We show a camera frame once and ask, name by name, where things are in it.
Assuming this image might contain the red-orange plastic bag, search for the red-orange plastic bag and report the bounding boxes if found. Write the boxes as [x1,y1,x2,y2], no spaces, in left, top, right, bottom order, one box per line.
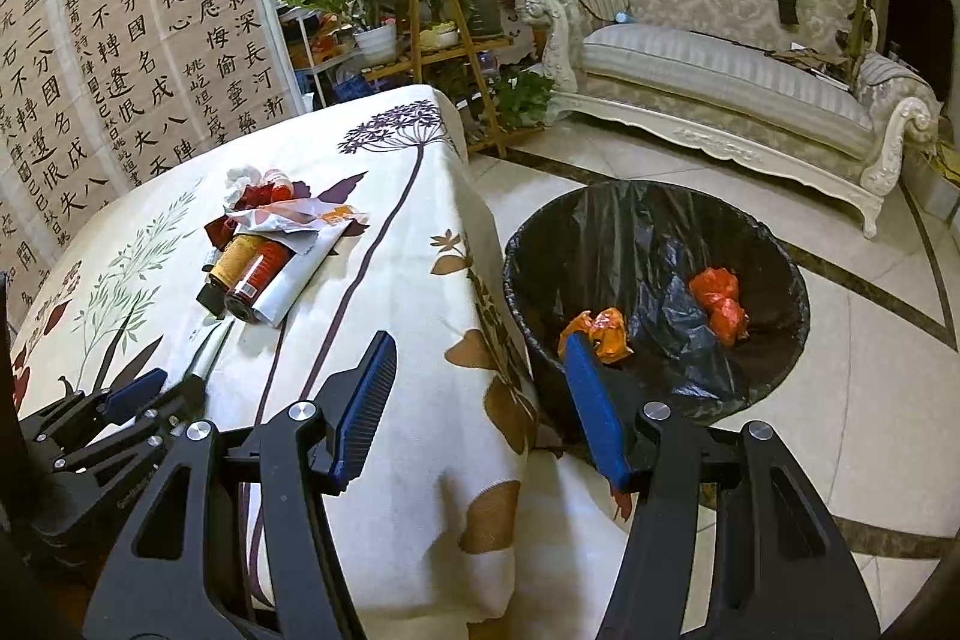
[688,266,751,348]

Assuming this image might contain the calligraphy wall hanging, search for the calligraphy wall hanging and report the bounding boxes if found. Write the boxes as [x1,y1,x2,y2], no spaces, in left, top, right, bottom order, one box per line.
[0,0,305,281]

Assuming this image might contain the bin with black bag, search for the bin with black bag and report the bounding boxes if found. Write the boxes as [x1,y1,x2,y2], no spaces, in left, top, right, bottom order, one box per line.
[502,179,812,461]

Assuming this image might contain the white wrapper orange print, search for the white wrapper orange print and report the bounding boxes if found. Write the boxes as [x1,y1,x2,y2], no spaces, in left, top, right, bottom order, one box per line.
[236,196,372,236]

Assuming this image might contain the white crumpled tissue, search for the white crumpled tissue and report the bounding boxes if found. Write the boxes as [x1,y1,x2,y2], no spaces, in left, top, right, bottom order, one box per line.
[223,164,262,202]

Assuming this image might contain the wooden plant stand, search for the wooden plant stand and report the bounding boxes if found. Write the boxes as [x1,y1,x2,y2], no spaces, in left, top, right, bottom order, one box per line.
[361,0,530,159]

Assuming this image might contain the red tube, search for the red tube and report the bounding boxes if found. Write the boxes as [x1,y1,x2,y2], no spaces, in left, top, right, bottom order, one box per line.
[223,239,292,321]

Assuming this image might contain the yellow white bowl pot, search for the yellow white bowl pot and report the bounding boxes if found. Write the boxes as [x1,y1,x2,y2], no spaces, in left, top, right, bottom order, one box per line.
[418,20,460,50]

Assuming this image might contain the brown bottle yellow label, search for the brown bottle yellow label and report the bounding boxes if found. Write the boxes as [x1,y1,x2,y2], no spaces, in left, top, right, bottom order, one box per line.
[196,233,263,313]

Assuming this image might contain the papers on sofa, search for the papers on sofa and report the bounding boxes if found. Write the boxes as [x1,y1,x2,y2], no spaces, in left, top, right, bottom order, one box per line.
[765,42,860,88]

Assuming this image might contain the small green floor plant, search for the small green floor plant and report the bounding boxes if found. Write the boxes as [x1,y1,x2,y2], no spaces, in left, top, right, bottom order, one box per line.
[484,68,557,131]

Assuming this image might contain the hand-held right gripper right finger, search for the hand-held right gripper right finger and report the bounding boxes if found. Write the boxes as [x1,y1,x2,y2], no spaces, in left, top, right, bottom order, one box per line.
[562,332,882,640]

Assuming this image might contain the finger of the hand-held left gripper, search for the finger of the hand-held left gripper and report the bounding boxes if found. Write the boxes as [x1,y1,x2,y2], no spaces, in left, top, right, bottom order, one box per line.
[21,368,168,455]
[52,376,208,474]

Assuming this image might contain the small red bottle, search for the small red bottle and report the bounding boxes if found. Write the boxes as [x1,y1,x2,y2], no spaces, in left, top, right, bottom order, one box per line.
[262,168,299,204]

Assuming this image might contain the ornate white sofa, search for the ornate white sofa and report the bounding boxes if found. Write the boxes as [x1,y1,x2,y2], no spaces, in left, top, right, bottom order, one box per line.
[517,0,944,238]

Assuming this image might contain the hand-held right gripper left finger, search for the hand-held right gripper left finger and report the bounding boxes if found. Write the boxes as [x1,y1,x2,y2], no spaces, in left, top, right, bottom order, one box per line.
[82,331,398,640]

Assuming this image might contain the dark red wrapper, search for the dark red wrapper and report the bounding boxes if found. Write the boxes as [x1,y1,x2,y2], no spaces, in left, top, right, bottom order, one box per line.
[204,181,316,253]

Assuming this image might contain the orange plastic bag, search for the orange plastic bag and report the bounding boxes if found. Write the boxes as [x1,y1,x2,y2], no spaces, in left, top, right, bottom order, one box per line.
[559,308,632,363]

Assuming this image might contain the floral printed table cloth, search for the floral printed table cloth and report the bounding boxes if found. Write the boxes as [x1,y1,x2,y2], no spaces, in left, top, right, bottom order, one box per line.
[7,83,638,618]

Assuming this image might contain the white metal rack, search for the white metal rack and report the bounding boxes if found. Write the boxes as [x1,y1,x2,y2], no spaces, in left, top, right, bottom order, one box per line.
[281,8,342,110]

